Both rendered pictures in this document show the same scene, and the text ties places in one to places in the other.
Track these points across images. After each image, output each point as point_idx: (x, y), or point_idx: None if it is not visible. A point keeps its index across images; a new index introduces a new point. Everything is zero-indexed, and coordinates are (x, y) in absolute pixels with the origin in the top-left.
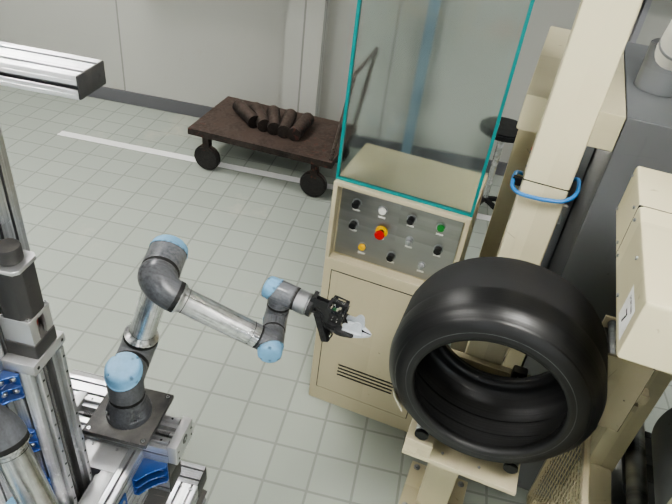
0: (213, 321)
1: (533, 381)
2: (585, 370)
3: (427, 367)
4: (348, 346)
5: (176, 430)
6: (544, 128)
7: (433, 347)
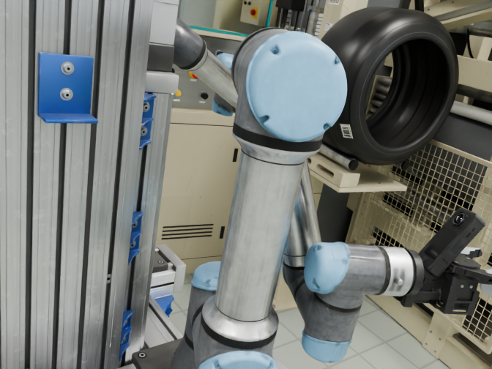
0: (227, 75)
1: (375, 117)
2: (455, 50)
3: None
4: (172, 202)
5: (165, 255)
6: None
7: (383, 58)
